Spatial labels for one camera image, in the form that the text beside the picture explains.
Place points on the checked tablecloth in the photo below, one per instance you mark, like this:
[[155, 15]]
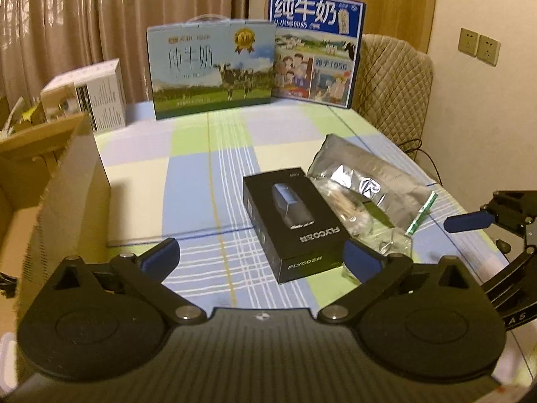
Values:
[[188, 176]]

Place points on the brown cardboard box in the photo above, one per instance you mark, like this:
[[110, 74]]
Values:
[[71, 201]]

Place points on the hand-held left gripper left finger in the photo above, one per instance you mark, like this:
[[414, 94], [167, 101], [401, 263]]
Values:
[[161, 258]]

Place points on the quilted beige chair cover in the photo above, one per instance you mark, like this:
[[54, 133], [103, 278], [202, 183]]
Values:
[[394, 92]]

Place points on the beige wall socket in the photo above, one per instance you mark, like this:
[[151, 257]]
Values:
[[467, 42], [488, 50]]

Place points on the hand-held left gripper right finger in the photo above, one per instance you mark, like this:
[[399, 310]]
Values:
[[363, 262]]

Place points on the small clear bag of screws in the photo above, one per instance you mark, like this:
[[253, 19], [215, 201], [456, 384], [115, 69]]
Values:
[[392, 245]]

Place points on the beige patterned curtain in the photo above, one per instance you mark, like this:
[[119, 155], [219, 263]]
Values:
[[105, 21]]

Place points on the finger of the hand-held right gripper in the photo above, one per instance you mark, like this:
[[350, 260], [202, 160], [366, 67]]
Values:
[[518, 266], [465, 221]]

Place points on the silver foil bag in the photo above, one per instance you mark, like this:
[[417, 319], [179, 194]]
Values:
[[377, 172]]

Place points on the small white box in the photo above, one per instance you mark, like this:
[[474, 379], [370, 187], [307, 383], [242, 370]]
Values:
[[96, 96]]

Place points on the black shaver box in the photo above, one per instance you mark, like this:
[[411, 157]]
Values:
[[293, 226]]

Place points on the blue milk carton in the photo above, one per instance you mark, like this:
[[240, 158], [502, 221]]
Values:
[[314, 50]]

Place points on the green milk carton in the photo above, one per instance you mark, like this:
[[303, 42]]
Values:
[[209, 71]]

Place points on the clear bag of toothpicks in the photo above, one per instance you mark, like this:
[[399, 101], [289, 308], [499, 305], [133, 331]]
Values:
[[346, 205]]

